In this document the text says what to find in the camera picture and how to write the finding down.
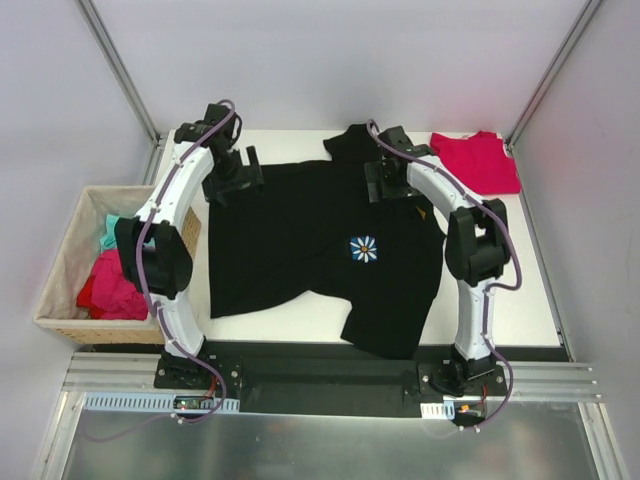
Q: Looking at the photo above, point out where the folded red t-shirt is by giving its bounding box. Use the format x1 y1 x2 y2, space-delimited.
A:
430 131 521 196

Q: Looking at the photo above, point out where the wicker laundry basket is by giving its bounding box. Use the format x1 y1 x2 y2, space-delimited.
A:
33 184 202 347

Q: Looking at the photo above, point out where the red t-shirt in basket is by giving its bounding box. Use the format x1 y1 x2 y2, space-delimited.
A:
76 249 148 321

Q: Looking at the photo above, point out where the left white cable duct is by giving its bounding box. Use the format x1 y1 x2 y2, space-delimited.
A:
84 392 240 415

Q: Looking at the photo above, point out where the right white cable duct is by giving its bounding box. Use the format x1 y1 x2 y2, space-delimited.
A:
420 401 486 420

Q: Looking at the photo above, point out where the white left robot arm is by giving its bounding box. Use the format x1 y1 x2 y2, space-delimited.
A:
114 99 264 389

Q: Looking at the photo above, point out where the left aluminium frame post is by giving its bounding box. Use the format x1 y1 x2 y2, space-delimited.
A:
75 0 164 147

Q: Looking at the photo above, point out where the aluminium front rail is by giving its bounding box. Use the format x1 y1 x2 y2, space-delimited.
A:
63 352 605 403

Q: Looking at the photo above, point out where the right aluminium frame post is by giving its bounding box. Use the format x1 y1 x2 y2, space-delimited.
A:
504 0 604 151

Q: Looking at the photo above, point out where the aluminium frame post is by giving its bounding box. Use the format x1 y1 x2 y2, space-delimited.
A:
504 0 604 151
75 0 164 147

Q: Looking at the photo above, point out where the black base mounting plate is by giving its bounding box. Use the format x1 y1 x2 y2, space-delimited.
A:
153 337 507 415

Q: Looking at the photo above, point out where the white cable duct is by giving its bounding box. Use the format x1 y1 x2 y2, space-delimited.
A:
420 401 486 420
84 392 240 415

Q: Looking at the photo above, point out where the teal t-shirt in basket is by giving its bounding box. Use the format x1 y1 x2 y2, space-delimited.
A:
99 214 120 253

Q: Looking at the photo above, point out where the black flower print t-shirt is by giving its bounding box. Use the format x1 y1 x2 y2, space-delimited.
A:
208 124 445 359

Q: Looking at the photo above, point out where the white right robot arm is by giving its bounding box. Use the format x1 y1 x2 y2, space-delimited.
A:
366 120 515 395

